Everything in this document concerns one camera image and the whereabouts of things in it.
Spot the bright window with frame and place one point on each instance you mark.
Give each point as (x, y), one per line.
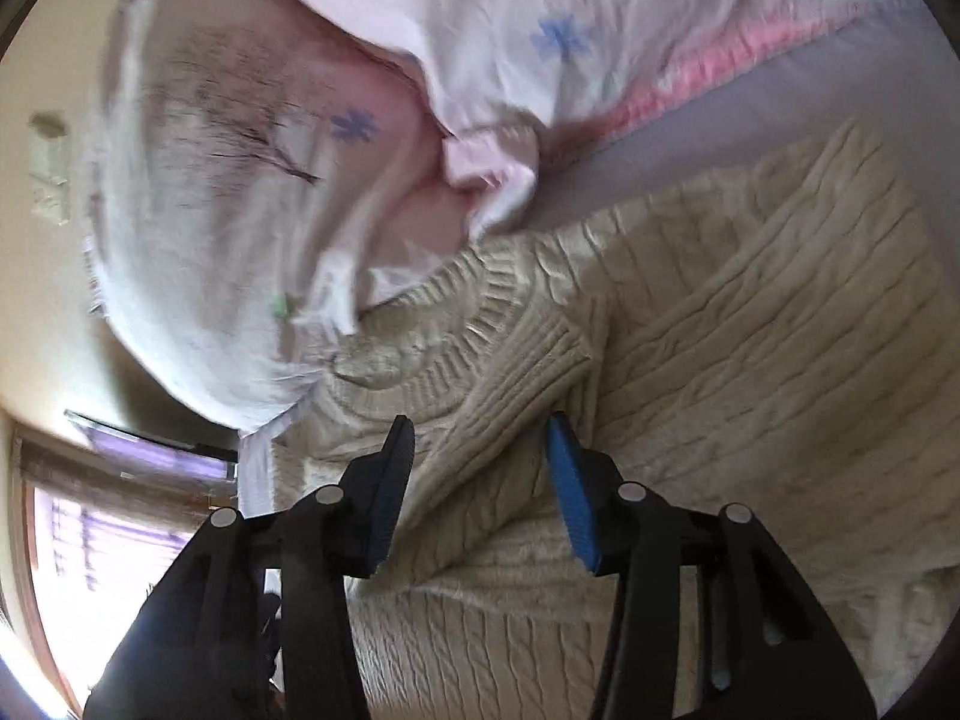
(97, 531)

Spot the pink floral pillow right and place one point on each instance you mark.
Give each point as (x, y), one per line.
(577, 69)

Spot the lavender bed sheet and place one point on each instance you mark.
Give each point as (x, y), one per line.
(894, 71)

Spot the wall mounted television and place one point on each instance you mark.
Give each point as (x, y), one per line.
(150, 446)

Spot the pink floral pillow left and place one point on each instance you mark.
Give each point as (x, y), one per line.
(257, 181)

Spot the cream cable knit sweater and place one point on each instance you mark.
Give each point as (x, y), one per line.
(780, 334)

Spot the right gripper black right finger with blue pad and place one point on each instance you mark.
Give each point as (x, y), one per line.
(765, 647)

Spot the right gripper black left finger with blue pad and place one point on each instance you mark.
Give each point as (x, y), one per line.
(251, 619)

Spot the pink floral pillow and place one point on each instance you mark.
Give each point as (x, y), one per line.
(257, 181)
(577, 69)

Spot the white wall switch panel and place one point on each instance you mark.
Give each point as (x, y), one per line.
(49, 167)

